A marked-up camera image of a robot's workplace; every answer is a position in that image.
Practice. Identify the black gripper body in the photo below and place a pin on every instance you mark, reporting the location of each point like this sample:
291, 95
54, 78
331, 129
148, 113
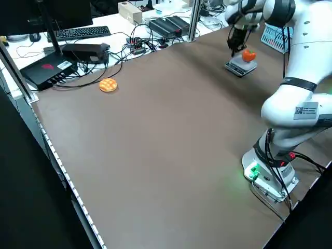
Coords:
238, 35

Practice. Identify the silver kitchen scale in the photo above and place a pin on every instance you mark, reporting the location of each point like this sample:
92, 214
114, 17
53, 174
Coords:
241, 66

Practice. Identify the black box with red logo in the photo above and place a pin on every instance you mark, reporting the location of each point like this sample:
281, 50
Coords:
44, 72

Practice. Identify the red tomato with green stem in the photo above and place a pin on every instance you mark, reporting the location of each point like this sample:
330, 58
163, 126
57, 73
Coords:
248, 56

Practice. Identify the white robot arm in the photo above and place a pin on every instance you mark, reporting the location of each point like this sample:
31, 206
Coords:
298, 39

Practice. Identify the white desk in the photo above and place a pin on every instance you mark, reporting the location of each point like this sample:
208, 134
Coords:
116, 29

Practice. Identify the black computer mouse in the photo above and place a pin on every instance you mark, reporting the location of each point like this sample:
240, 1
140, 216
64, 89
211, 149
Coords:
34, 37

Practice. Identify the white tape roll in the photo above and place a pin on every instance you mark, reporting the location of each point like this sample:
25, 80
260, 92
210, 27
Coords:
211, 22

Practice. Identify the black power brick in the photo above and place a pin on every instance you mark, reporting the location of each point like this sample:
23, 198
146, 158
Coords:
160, 26
179, 22

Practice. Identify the wooden box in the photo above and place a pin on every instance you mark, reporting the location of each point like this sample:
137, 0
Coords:
129, 13

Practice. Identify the black monitor stand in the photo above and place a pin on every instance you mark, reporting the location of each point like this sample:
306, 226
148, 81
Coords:
53, 36

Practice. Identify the light blue plastic basket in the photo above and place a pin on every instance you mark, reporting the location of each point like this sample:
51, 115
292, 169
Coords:
271, 39

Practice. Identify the black keyboard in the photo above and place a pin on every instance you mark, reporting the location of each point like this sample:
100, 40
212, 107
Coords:
80, 32

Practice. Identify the black power adapter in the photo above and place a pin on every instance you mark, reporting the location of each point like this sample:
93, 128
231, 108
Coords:
83, 50

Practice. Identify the grey USB hub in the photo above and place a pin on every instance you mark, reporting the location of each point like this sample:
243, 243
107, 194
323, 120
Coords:
136, 48

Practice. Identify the black computer monitor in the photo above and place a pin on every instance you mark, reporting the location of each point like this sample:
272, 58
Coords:
64, 13

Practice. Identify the aluminium table edge rail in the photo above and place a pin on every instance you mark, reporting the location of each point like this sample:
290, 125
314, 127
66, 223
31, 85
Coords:
69, 179

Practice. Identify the aluminium frame post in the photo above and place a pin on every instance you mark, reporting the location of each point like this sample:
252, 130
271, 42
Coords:
194, 23

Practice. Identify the aluminium corner post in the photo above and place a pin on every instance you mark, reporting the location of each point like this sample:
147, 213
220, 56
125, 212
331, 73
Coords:
15, 70

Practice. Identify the round orange checkered bread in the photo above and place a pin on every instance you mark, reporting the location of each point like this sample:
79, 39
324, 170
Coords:
109, 85

